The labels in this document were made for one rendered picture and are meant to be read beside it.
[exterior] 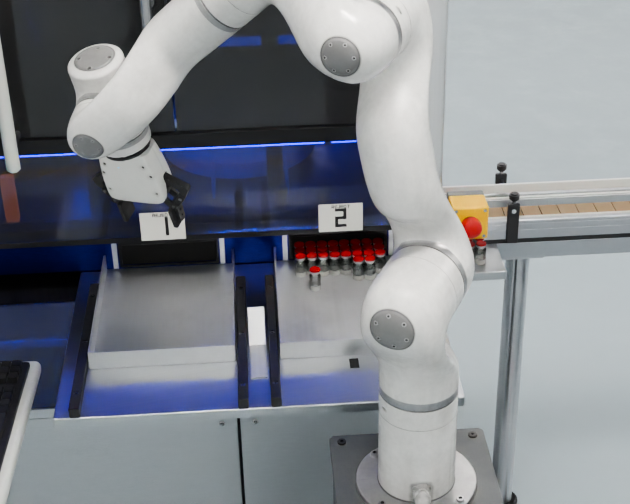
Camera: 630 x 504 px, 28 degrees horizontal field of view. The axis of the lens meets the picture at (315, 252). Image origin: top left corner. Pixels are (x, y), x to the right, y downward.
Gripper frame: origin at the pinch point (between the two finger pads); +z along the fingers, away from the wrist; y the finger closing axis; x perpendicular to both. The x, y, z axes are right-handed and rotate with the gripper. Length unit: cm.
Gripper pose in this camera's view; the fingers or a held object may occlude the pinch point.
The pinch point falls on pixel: (153, 214)
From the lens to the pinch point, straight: 204.9
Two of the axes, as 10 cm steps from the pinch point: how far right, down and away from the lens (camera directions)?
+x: 3.3, -7.1, 6.2
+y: 9.3, 1.2, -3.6
